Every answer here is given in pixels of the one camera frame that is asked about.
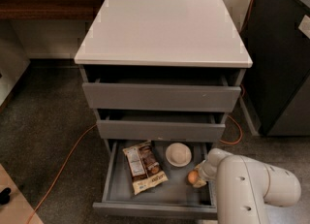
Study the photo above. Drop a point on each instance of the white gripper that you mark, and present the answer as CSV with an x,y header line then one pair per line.
x,y
206,171

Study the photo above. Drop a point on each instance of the orange fruit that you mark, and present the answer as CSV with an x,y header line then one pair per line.
x,y
193,177

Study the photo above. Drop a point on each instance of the grey bottom drawer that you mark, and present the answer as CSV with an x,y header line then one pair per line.
x,y
174,198

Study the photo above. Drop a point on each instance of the grey drawer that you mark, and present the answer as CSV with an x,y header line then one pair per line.
x,y
161,97
185,128
174,198

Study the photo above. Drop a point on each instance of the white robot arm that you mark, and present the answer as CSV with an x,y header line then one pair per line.
x,y
244,186

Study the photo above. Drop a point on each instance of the grey middle drawer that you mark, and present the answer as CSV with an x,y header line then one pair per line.
x,y
185,128

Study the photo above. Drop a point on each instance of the grey top drawer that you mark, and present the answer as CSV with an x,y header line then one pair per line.
x,y
161,97

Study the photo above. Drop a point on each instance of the grey drawer cabinet white top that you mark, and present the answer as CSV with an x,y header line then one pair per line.
x,y
180,42

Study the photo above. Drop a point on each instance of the white bowl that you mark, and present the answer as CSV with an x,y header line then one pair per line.
x,y
178,154

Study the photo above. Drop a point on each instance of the brown snack bag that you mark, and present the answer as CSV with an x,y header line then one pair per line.
x,y
146,172

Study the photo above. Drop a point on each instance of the light wooden board corner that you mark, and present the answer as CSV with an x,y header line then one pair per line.
x,y
17,210

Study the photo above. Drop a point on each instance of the black object on wooden board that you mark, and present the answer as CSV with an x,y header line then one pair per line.
x,y
5,196

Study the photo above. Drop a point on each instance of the white wall cabinet at left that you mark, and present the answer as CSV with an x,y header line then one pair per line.
x,y
13,60

